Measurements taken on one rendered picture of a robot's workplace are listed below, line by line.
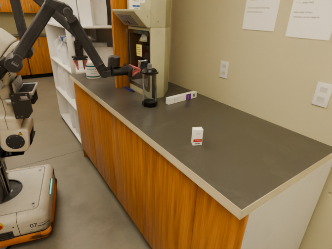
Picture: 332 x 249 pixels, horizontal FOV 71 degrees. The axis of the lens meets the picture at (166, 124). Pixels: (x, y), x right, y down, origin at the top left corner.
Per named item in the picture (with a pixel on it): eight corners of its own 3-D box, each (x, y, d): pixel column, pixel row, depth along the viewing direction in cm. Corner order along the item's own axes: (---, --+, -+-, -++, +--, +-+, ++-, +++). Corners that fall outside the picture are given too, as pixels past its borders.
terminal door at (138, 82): (129, 82, 185) (128, 28, 168) (149, 92, 163) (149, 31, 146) (129, 82, 185) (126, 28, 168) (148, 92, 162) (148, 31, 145)
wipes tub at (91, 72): (98, 75, 224) (96, 59, 218) (103, 78, 215) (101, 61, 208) (84, 76, 217) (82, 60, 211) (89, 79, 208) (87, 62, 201)
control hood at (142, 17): (127, 24, 168) (127, 9, 164) (150, 27, 144) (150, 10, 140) (112, 24, 162) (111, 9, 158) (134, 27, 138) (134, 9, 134)
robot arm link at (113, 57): (99, 71, 148) (102, 76, 142) (98, 54, 143) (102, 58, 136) (117, 71, 154) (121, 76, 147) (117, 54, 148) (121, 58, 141)
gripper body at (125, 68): (126, 62, 155) (115, 63, 151) (133, 67, 148) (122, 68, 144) (125, 72, 158) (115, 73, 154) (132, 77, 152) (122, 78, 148)
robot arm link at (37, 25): (48, -12, 116) (49, -10, 108) (72, 8, 125) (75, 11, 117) (2, 61, 123) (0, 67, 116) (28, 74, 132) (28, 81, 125)
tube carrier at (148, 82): (153, 100, 160) (154, 68, 151) (160, 104, 152) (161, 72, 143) (139, 101, 156) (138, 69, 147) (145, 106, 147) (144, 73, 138)
